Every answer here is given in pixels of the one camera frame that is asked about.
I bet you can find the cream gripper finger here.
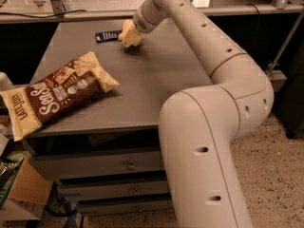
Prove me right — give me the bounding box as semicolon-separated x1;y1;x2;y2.
122;30;142;48

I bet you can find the yellow sponge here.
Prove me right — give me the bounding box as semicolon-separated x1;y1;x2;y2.
119;19;133;42

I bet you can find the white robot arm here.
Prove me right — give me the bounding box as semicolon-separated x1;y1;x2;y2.
121;0;274;228

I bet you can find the blue rxbar blueberry bar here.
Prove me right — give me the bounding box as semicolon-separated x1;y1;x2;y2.
95;30;121;43

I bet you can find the grey drawer cabinet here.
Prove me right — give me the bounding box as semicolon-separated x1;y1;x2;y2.
27;19;210;216

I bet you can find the brown sea salt chip bag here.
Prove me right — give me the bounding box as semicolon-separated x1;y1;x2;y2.
1;52;119;142

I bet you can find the green snack bag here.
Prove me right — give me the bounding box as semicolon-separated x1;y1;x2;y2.
0;151;27;207

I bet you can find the cardboard box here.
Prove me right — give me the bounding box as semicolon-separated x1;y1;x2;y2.
0;154;53;220

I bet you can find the black cable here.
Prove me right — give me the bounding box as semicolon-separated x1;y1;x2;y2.
246;3;261;49

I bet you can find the grey metal bracket beam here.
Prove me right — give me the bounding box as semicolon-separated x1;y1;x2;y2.
269;70;287;92

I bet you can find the grey metal rail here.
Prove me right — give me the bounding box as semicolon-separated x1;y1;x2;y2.
0;4;303;24

